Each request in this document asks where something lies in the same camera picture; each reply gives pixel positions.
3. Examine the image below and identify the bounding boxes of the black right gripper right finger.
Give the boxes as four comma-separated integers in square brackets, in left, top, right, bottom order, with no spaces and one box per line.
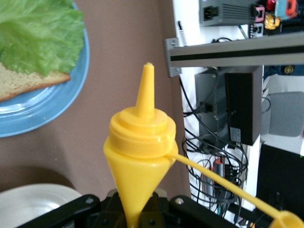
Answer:
[140,192,252,228]

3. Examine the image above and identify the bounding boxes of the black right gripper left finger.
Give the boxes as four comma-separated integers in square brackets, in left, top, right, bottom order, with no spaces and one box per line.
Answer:
[16,190,126,228]

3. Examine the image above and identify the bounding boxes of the yellow mustard squeeze bottle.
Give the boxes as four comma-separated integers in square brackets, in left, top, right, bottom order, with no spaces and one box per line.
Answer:
[103,62,304,228]

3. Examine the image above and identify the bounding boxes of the brown bread slice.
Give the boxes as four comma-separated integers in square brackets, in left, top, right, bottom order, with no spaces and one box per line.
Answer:
[0,62,71,103]

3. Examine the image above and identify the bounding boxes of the green lettuce leaf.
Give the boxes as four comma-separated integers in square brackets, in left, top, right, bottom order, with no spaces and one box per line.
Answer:
[0,0,86,77]

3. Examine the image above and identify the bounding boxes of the beige plate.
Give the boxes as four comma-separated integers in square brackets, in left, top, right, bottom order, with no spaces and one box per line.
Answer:
[0,183,83,228]

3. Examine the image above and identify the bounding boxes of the blue plate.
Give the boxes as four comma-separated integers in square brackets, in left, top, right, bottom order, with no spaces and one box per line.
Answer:
[0,0,90,138]

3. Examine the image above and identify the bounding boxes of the red black connector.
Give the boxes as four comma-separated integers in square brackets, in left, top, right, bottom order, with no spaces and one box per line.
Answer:
[210,158,226,178]

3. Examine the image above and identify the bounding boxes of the black cabinet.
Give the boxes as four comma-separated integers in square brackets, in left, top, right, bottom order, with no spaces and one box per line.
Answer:
[257,143,304,212]

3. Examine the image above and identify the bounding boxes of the black box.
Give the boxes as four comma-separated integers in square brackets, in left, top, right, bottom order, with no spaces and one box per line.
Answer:
[225,68,262,146]

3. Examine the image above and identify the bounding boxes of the grey metal box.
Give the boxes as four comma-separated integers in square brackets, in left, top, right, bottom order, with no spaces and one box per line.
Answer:
[194,71,230,143]

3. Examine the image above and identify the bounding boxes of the grey chair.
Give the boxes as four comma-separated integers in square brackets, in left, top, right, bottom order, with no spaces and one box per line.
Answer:
[267,92,304,138]

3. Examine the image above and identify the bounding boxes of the white slotted panel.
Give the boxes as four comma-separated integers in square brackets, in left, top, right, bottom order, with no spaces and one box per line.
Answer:
[172,0,205,47]

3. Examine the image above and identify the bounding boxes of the grey power supply box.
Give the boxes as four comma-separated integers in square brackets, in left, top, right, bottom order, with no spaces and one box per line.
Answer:
[199,0,260,27]

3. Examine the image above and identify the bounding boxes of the multicolour connector cluster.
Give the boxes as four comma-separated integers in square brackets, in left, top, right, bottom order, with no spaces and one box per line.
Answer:
[250,0,300,36]

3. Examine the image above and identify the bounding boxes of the aluminium frame profile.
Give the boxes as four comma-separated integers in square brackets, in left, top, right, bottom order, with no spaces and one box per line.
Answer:
[164,32,304,78]

